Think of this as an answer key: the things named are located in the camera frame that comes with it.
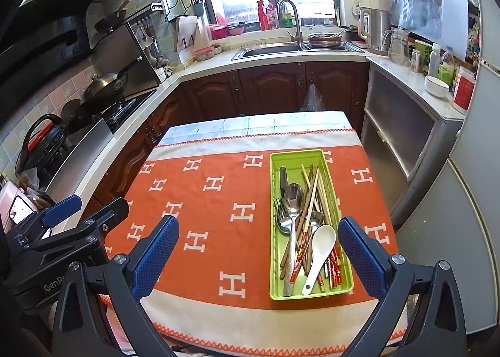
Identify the steel faucet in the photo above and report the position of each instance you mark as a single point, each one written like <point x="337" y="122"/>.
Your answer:
<point x="293" y="17"/>

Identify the black range hood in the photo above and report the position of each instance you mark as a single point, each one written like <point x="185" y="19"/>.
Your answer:
<point x="47" y="28"/>

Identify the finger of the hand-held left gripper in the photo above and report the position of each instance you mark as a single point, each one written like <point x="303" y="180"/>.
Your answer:
<point x="113" y="208"/>
<point x="62" y="208"/>

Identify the clear food container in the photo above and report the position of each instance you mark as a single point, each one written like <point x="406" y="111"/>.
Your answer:
<point x="204" y="53"/>

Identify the red canister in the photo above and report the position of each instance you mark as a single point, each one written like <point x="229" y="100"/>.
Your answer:
<point x="463" y="91"/>

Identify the hanging plastic bag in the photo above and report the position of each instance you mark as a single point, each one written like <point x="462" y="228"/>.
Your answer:
<point x="312" y="101"/>

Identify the gas stove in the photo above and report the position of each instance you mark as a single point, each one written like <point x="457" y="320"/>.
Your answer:
<point x="129" y="105"/>

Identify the red spray bottle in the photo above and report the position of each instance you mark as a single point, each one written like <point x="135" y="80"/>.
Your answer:
<point x="262" y="15"/>

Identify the red basin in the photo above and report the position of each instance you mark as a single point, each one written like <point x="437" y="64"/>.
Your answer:
<point x="218" y="31"/>

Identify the green tin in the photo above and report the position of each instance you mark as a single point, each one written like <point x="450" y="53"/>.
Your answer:
<point x="418" y="56"/>

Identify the steel splash guard panel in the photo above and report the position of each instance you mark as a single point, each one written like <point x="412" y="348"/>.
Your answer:
<point x="132" y="64"/>

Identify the black electric cooker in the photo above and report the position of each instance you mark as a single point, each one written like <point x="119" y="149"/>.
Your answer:
<point x="39" y="142"/>

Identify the steel soup spoon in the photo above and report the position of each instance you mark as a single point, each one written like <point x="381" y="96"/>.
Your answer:
<point x="285" y="224"/>

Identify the pink bowl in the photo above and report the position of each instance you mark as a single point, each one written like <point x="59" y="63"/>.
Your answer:
<point x="236" y="30"/>

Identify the pale checked table cover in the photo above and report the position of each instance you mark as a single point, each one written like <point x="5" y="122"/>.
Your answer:
<point x="254" y="122"/>

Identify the green label bottle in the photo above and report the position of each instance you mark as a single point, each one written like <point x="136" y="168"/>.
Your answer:
<point x="445" y="69"/>

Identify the white ceramic spoon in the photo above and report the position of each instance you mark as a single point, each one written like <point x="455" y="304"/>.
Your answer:
<point x="325" y="238"/>

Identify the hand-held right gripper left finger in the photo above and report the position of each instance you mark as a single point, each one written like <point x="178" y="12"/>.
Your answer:
<point x="156" y="255"/>

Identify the wooden cutting board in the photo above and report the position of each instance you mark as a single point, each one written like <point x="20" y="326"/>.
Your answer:
<point x="187" y="32"/>

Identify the pink bottle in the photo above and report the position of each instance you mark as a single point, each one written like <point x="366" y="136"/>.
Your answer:
<point x="271" y="15"/>

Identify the stack of steel dishes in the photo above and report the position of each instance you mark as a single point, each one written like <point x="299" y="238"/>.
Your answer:
<point x="326" y="40"/>

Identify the grey refrigerator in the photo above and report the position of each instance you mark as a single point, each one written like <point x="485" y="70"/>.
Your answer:
<point x="461" y="224"/>

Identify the orange printed blanket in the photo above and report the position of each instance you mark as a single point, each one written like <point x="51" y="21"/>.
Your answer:
<point x="234" y="185"/>

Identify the grey frosted cabinet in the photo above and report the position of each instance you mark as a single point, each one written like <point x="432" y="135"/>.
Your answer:
<point x="402" y="126"/>

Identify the grey utensil holder cup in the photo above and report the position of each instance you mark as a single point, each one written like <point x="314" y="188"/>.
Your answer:
<point x="198" y="7"/>

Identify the bundle of wooden chopsticks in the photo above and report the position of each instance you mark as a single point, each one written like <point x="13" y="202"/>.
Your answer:
<point x="310" y="191"/>

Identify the dark wok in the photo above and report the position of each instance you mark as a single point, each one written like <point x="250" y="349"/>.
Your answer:
<point x="103" y="85"/>

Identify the white bowl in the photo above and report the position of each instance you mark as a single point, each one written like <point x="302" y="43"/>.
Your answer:
<point x="436" y="85"/>

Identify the dark wood kitchen cabinets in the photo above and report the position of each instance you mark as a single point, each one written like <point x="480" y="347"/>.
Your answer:
<point x="265" y="87"/>

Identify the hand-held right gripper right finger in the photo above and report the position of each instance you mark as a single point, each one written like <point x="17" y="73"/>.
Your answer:
<point x="359" y="255"/>

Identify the green plastic tray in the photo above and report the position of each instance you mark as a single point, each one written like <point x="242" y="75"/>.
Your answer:
<point x="293" y="165"/>

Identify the steel side sheet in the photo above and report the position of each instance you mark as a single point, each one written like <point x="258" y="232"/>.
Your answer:
<point x="84" y="157"/>

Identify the green detergent bottle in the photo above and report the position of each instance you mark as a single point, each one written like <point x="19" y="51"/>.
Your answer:
<point x="288" y="19"/>

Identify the steel kettle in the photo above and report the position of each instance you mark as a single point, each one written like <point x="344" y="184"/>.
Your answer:
<point x="375" y="28"/>

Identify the steel sink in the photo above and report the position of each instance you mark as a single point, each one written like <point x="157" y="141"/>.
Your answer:
<point x="269" y="51"/>

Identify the white wall socket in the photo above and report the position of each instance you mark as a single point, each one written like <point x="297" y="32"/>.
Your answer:
<point x="356" y="8"/>

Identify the glass pitcher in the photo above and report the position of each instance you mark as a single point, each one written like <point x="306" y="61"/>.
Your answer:
<point x="399" y="46"/>

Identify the clear plastic bottle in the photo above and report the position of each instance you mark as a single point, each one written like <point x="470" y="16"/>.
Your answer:
<point x="433" y="60"/>

